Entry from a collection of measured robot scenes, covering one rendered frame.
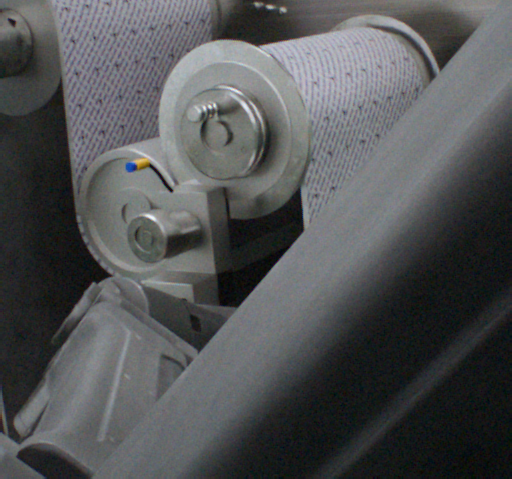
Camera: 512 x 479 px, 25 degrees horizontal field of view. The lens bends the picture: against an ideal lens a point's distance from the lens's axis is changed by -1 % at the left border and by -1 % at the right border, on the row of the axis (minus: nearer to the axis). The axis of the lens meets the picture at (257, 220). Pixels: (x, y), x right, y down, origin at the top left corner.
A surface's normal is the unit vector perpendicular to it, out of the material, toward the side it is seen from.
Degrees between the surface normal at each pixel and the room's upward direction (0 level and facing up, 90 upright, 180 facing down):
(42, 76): 90
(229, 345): 49
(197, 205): 90
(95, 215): 90
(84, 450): 43
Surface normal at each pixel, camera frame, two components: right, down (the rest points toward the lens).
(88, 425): 0.59, -0.81
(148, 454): -0.81, -0.56
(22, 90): -0.53, 0.23
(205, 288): 0.84, 0.04
